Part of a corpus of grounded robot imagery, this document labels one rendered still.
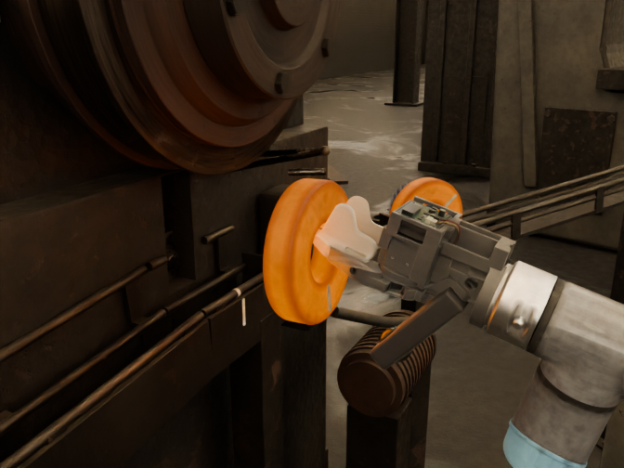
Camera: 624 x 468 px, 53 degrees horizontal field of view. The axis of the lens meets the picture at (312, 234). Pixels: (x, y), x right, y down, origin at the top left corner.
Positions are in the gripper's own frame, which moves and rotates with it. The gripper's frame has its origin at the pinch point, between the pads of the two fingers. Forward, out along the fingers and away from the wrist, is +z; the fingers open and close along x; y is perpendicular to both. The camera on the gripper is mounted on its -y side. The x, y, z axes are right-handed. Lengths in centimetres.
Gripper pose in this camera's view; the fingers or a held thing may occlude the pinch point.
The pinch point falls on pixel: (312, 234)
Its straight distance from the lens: 68.0
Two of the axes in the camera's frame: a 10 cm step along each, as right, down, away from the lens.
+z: -8.6, -3.8, 3.4
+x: -4.6, 2.7, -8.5
